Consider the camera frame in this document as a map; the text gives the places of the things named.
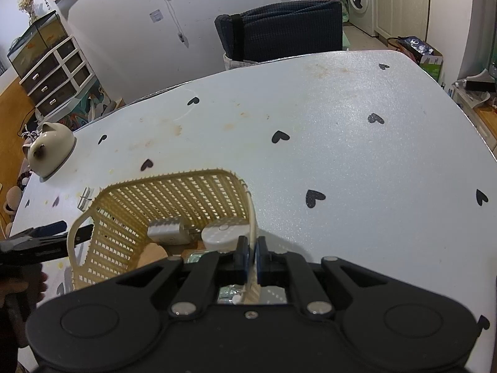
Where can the white round tin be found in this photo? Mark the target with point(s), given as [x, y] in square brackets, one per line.
[223, 234]

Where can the small silver binder clip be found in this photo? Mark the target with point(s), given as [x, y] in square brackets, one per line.
[85, 199]

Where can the dark blue cushioned chair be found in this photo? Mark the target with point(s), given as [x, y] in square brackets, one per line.
[280, 30]

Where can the orange round pad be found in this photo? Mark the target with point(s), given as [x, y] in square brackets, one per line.
[150, 254]

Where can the grey ridged clip block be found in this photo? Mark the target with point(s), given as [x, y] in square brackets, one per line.
[168, 231]

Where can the white drawer cabinet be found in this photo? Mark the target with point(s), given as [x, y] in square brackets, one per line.
[60, 76]

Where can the green cardboard box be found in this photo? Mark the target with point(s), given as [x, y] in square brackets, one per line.
[432, 64]

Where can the glass fish tank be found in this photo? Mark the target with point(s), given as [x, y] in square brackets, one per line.
[44, 34]

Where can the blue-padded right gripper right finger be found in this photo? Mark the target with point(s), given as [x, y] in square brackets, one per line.
[291, 272]

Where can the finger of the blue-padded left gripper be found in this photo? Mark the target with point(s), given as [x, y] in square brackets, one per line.
[50, 228]
[83, 234]

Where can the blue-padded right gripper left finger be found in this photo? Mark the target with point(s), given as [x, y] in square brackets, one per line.
[205, 278]

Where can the beige woven plastic basket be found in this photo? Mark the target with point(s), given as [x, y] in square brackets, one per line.
[122, 212]

